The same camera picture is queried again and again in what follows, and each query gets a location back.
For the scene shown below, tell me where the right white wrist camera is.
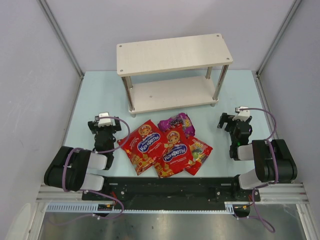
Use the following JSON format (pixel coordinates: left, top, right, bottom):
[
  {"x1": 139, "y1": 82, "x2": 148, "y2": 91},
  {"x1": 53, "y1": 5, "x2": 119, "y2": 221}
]
[{"x1": 232, "y1": 106, "x2": 251, "y2": 122}]

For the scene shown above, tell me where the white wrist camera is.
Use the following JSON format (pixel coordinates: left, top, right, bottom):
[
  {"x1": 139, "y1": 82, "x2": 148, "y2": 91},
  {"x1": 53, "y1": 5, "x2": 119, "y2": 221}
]
[
  {"x1": 97, "y1": 112, "x2": 113, "y2": 128},
  {"x1": 232, "y1": 106, "x2": 251, "y2": 122}
]

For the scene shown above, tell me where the red Konfety candy bag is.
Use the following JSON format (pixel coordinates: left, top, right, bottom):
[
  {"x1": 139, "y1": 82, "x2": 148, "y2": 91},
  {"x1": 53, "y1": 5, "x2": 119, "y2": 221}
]
[
  {"x1": 117, "y1": 119, "x2": 167, "y2": 175},
  {"x1": 154, "y1": 126, "x2": 193, "y2": 178}
]

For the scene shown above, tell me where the red assorted gummy bag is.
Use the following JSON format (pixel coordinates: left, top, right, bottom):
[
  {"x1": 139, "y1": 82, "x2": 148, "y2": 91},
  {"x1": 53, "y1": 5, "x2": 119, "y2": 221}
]
[{"x1": 186, "y1": 136, "x2": 213, "y2": 176}]

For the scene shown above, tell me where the aluminium frame rail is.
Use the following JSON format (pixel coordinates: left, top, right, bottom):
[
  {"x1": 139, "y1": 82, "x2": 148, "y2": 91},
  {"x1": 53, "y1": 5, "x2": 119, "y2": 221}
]
[{"x1": 35, "y1": 183, "x2": 86, "y2": 203}]

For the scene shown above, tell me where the purple grape gummy bag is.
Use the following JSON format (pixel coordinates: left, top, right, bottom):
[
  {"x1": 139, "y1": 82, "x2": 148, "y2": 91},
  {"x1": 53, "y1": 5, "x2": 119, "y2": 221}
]
[{"x1": 157, "y1": 112, "x2": 196, "y2": 138}]

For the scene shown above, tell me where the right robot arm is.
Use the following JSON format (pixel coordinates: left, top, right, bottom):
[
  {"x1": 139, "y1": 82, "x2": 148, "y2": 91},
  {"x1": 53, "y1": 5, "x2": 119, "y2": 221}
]
[{"x1": 217, "y1": 110, "x2": 298, "y2": 190}]

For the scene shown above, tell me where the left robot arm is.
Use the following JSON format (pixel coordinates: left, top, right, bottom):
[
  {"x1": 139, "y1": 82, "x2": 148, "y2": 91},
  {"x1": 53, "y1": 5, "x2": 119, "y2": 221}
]
[{"x1": 44, "y1": 112, "x2": 122, "y2": 192}]

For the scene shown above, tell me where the white two-tier wooden shelf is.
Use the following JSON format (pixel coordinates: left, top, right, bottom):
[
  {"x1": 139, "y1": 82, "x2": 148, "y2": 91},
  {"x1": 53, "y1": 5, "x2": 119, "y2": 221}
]
[{"x1": 116, "y1": 33, "x2": 233, "y2": 117}]

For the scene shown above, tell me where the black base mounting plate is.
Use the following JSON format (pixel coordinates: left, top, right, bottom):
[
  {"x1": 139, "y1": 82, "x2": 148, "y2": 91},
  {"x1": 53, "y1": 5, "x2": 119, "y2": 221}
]
[{"x1": 81, "y1": 175, "x2": 261, "y2": 211}]

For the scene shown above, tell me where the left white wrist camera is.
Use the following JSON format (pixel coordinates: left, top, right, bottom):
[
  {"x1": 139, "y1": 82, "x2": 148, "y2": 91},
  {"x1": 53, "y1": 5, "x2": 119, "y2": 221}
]
[{"x1": 97, "y1": 112, "x2": 113, "y2": 128}]

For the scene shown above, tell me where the white slotted cable duct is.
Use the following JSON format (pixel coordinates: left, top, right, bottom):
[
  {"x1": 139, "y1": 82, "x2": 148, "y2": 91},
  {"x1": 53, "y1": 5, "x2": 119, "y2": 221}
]
[{"x1": 46, "y1": 202, "x2": 116, "y2": 213}]

